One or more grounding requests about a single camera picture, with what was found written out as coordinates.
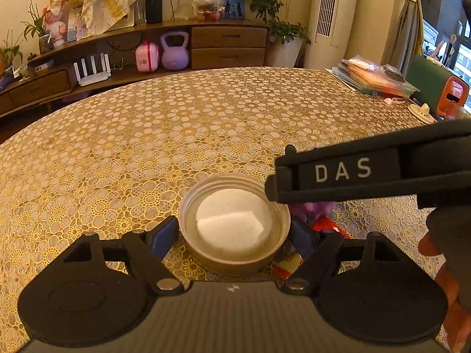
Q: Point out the pink framed picture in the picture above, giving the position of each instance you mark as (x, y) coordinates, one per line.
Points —
(75, 24)

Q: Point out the beige tied curtain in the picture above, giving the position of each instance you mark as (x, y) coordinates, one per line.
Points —
(408, 22)

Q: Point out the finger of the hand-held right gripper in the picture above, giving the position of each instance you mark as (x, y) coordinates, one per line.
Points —
(285, 184)

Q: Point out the stack of books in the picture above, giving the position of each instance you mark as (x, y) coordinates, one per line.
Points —
(375, 79)

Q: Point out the pink clip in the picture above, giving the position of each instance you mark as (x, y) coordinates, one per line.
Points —
(393, 100)

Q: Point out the white standing air conditioner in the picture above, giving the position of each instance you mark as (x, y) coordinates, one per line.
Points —
(327, 25)

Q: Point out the person's right hand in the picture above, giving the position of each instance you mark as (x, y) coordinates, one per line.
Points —
(454, 312)

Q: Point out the potted orchid plant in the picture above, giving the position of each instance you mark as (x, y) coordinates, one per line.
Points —
(46, 44)

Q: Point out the wooden cabinet drawer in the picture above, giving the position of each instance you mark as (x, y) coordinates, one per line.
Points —
(40, 87)
(228, 59)
(228, 37)

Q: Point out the blue photo print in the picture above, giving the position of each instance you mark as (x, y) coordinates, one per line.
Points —
(235, 5)

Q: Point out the plastic bag of fruit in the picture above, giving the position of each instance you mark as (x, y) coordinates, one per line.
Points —
(208, 5)

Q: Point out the window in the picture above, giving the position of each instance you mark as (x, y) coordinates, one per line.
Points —
(449, 14)

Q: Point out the black cylinder speaker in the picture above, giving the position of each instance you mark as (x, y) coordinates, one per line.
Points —
(153, 10)

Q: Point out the purple kettlebell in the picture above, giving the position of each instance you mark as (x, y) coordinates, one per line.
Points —
(176, 57)

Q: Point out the makeup brushes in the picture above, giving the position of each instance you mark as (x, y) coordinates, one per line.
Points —
(443, 49)

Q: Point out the green potted tree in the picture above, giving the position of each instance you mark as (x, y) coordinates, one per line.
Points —
(283, 49)

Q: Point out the clear glass vase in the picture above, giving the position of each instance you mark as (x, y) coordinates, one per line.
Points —
(140, 13)

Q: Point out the white antenna router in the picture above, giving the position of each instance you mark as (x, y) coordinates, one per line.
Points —
(94, 75)

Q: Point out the orange plastic holder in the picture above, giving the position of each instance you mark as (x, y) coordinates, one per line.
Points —
(454, 97)

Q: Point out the white small dish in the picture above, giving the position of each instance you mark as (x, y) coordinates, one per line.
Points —
(421, 114)

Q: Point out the small green potted plant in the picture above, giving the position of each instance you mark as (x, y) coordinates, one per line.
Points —
(9, 55)

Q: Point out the pink toy case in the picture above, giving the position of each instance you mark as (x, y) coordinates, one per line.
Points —
(147, 59)

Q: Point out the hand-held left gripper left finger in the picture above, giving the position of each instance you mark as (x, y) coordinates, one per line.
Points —
(162, 237)

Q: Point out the wooden curved cabinet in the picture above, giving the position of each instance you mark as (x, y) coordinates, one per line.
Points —
(121, 33)

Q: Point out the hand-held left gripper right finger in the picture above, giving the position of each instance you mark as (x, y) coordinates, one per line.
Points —
(303, 237)

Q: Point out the green storage box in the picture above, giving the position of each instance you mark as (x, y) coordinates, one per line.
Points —
(427, 84)

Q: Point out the purple bumpy toy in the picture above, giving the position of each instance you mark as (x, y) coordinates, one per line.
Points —
(316, 209)

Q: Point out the pink doll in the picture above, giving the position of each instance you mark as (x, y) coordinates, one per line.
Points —
(55, 25)

